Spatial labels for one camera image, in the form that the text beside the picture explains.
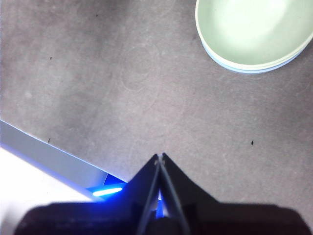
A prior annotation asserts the blue ribbed bowl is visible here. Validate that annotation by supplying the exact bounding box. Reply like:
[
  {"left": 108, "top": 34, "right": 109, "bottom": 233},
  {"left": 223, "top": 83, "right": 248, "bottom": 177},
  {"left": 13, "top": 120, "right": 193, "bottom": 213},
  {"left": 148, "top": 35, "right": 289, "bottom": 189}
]
[{"left": 201, "top": 41, "right": 306, "bottom": 74}]

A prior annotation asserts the blue glowing light strip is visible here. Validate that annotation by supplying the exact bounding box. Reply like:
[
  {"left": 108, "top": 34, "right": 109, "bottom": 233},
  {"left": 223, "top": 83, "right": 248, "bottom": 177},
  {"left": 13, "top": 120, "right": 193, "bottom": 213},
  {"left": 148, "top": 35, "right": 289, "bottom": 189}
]
[{"left": 92, "top": 187, "right": 123, "bottom": 198}]

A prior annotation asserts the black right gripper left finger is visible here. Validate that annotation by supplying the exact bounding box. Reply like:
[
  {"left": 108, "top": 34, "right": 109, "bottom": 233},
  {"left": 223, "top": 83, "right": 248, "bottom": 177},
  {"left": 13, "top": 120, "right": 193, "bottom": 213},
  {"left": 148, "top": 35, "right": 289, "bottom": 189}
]
[{"left": 13, "top": 153, "right": 160, "bottom": 235}]

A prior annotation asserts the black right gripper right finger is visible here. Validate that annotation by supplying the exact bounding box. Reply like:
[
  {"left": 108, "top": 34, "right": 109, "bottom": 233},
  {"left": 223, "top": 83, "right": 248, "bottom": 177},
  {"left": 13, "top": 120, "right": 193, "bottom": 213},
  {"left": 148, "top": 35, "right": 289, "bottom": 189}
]
[{"left": 160, "top": 152, "right": 310, "bottom": 235}]

